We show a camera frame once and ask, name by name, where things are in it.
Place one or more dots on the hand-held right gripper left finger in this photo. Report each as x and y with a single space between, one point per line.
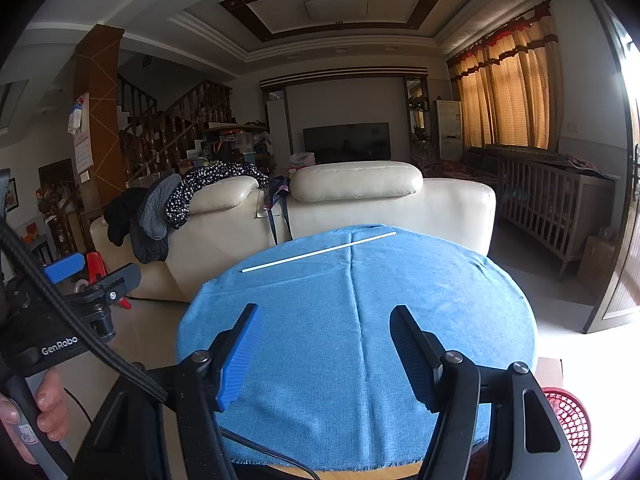
240 360

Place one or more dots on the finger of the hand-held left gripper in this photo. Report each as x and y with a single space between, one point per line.
62 267
120 280

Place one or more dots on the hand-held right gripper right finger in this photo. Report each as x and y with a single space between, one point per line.
415 355

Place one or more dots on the red mesh basket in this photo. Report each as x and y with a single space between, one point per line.
572 425

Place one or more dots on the person's left hand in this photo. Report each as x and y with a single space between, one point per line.
52 405

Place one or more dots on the low toy shelf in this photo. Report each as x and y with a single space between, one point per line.
35 245

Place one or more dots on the black garment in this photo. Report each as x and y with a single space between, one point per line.
120 215

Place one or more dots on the grey garment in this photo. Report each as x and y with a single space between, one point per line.
155 215

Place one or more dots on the blue tablecloth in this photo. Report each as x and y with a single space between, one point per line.
320 360

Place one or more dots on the dark wooden cabinet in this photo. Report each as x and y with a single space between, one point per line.
55 175

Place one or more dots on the thin white rod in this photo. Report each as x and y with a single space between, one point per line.
320 252

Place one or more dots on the floral dark garment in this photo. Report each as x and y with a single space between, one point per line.
210 172

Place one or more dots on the cream leather sofa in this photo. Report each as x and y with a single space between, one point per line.
375 210

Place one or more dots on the wooden staircase railing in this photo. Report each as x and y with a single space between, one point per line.
170 130

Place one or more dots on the pile of storage clutter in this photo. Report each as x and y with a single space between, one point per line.
240 140

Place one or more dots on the wooden baby crib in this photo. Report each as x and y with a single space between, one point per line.
545 200

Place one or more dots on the white tall cabinet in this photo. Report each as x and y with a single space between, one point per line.
277 130

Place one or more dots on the flat screen television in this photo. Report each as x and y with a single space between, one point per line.
345 142

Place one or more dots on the white standing air conditioner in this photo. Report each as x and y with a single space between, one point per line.
447 130

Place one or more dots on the wooden door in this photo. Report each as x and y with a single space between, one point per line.
625 260

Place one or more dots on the wooden display cabinet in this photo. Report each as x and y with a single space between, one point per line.
417 110

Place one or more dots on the orange curtains with red trim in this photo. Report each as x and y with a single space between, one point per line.
510 95

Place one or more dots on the flat ceiling light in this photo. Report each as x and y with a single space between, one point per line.
337 7

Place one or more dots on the wall calendar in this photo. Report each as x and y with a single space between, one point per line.
82 155

